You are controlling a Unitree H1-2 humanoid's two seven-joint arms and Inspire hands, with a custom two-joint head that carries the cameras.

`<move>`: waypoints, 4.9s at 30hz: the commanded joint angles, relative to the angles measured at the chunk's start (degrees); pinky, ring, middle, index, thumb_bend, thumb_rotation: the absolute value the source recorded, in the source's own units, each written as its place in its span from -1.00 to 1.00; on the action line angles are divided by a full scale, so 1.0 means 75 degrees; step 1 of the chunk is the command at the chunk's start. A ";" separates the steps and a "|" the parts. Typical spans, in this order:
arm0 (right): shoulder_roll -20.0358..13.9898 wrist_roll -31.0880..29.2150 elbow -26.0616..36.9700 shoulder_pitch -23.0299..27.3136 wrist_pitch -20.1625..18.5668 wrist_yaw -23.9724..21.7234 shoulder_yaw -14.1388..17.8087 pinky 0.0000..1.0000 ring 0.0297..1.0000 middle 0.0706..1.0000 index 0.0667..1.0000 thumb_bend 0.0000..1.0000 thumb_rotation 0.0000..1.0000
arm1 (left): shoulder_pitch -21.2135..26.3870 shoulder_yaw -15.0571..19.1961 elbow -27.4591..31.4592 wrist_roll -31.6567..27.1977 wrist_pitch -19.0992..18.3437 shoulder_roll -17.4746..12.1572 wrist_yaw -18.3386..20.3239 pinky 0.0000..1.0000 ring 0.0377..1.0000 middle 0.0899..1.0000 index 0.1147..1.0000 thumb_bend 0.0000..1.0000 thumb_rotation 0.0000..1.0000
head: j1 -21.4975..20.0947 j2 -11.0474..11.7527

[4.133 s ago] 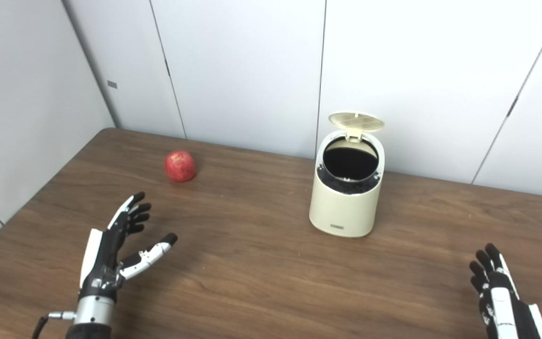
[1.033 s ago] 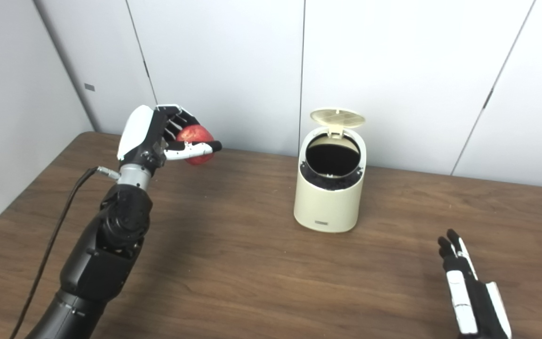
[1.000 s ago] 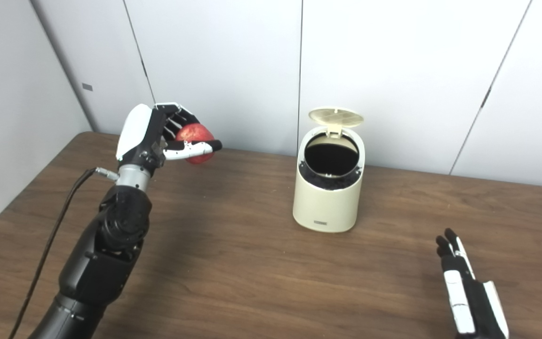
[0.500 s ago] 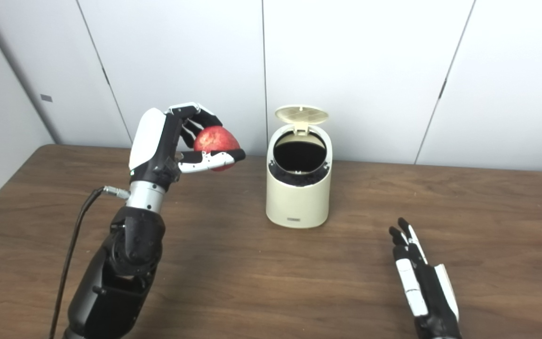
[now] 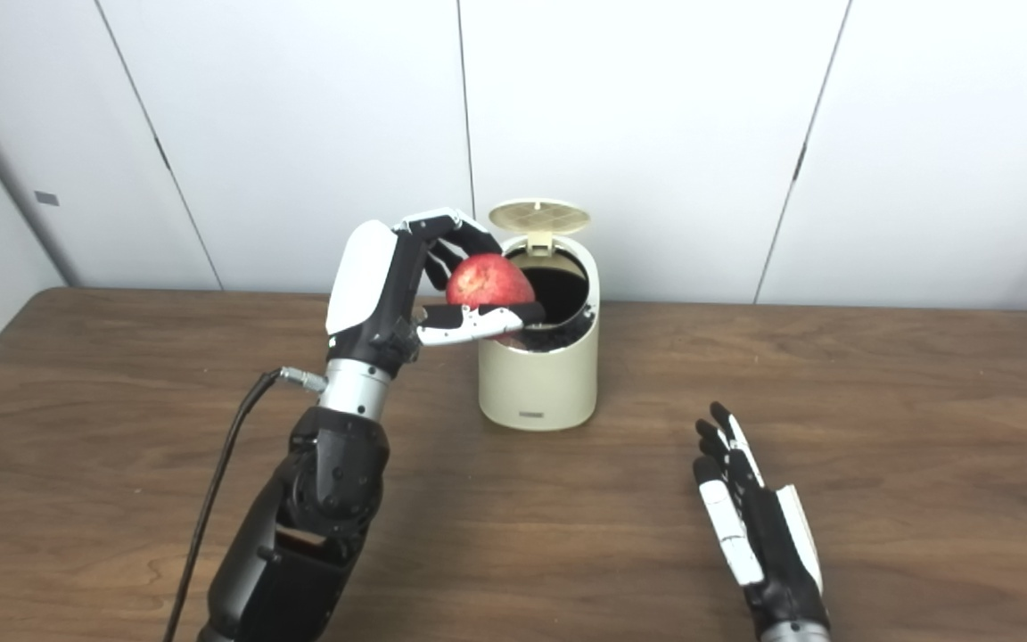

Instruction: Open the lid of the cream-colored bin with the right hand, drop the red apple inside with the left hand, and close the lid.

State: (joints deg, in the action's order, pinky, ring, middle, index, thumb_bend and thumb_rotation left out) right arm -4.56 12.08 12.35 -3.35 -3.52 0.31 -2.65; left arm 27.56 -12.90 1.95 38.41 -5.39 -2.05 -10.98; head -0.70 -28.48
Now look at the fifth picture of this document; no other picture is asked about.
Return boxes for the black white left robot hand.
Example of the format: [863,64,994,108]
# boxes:
[325,208,547,380]

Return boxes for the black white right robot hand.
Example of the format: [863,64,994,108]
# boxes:
[693,401,831,636]

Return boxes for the red apple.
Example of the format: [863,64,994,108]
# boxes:
[446,253,537,349]

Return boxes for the cream round bin lid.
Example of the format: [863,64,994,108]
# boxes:
[489,199,592,255]

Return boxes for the cream-colored bin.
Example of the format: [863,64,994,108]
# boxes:
[478,230,601,432]

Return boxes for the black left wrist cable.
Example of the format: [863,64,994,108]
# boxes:
[163,366,327,642]

